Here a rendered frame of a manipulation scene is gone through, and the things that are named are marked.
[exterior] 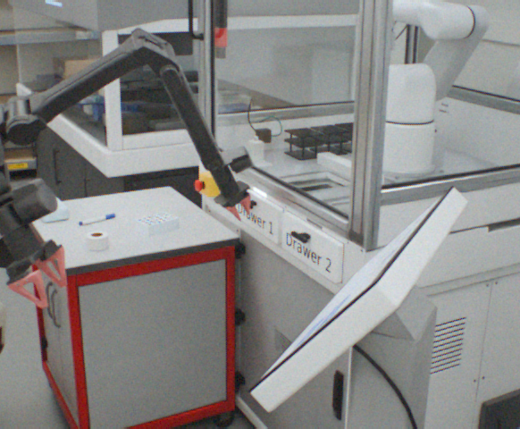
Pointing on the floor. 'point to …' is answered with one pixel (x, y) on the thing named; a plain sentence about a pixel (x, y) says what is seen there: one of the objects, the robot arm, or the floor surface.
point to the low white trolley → (140, 315)
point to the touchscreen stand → (389, 418)
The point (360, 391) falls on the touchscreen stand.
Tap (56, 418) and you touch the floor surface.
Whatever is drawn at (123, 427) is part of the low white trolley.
